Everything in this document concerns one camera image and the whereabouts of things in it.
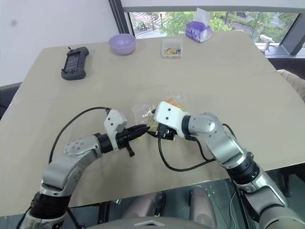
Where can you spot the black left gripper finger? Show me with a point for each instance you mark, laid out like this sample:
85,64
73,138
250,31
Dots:
141,134
139,128

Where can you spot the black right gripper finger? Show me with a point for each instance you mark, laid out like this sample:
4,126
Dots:
153,111
153,133

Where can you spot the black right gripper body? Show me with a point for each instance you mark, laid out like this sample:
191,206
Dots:
165,132

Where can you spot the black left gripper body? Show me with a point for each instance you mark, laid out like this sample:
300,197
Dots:
124,139

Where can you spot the clear yellow-zip plastic bag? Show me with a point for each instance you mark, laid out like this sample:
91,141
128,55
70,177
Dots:
143,112

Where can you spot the round golden melon-pan bread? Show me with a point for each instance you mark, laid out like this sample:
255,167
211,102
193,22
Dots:
175,103

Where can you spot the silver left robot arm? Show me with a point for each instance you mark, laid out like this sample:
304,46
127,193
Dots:
71,162

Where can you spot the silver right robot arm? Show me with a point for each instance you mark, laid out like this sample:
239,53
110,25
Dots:
228,148

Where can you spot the clear box with coloured bits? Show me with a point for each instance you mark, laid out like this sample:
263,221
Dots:
172,48

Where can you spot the dark rounded robot leg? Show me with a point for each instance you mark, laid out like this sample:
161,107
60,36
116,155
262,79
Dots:
141,205
203,205

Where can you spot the purple plastic bowl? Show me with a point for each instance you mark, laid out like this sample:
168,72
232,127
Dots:
122,44

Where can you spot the grey robot torso top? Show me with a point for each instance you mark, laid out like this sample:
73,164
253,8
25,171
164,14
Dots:
150,223

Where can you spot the dark grey handheld controller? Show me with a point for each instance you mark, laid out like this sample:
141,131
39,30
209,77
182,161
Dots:
74,63

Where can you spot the purple tissue pack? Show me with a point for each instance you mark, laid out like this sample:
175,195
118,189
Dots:
199,31

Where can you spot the white glue gun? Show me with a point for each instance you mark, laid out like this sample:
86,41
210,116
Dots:
265,40

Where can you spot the beige fabric item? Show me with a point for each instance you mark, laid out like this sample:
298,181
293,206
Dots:
294,82

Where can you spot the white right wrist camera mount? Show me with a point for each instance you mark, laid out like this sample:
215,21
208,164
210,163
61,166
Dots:
169,114

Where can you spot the dark window frame pillar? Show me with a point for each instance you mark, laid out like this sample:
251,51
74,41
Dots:
120,16

